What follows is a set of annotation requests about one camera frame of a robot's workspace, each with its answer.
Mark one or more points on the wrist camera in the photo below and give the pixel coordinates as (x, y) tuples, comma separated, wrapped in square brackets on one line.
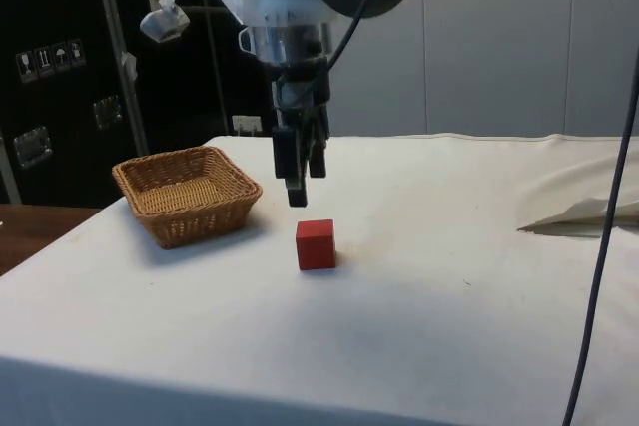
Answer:
[(165, 23)]

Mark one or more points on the red cube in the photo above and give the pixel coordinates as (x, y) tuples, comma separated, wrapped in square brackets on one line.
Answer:
[(315, 246)]

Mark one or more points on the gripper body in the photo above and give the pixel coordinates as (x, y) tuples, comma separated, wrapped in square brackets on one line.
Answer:
[(302, 89)]

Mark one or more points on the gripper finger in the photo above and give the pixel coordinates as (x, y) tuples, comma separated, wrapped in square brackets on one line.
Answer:
[(292, 156), (317, 151)]

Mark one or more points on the pale locker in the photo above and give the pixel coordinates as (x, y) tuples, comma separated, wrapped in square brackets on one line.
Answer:
[(599, 22), (494, 47), (374, 87)]

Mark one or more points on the square wicker basket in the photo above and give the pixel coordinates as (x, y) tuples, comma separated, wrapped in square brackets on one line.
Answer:
[(187, 196)]

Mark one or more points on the black cabinet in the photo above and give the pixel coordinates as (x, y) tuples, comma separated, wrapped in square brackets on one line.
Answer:
[(55, 112)]

